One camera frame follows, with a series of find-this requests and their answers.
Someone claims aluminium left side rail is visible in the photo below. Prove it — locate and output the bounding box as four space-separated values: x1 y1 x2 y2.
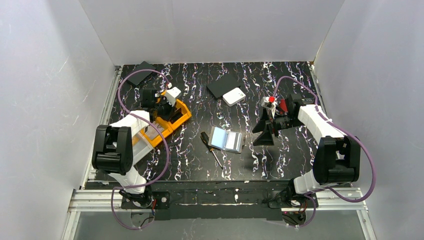
80 66 122 190

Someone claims silver striped credit card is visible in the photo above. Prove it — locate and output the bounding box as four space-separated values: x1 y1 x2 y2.
224 131 243 152

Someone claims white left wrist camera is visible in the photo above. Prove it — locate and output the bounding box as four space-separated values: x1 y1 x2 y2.
164 87 182 107

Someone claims yellow plastic bin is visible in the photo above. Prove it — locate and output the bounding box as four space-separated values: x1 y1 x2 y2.
140 99 192 147

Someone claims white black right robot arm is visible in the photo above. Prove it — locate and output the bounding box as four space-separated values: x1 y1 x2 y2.
252 93 361 197

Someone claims aluminium front rail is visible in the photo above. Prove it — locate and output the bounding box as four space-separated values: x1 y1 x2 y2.
68 189 368 212

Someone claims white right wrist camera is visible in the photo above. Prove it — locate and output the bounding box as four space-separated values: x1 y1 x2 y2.
260 96 277 118

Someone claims white plastic bin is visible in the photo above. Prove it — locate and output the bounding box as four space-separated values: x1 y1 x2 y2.
132 132 154 166

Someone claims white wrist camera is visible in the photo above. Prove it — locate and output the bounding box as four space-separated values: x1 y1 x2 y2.
260 96 277 118
164 87 182 107

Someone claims black flat pad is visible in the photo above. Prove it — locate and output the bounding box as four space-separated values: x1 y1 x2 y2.
126 61 156 87

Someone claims black flat box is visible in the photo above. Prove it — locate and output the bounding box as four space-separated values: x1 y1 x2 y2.
206 74 241 99

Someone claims aluminium rail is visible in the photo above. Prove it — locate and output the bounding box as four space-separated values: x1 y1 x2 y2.
80 66 122 190
68 189 368 212

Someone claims white rectangular box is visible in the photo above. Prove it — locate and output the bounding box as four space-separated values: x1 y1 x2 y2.
222 87 246 107

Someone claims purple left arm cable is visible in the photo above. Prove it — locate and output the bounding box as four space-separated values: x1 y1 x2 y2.
110 68 173 231

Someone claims red leather card holder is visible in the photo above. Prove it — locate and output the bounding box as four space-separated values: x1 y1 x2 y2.
279 99 288 114

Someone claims grey card in bin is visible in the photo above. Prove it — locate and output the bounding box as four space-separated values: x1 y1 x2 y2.
144 123 164 140

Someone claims yellow black screwdriver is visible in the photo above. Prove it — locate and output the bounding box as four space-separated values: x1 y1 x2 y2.
200 131 224 169

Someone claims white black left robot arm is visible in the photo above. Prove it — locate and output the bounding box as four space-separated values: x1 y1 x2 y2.
91 87 181 195

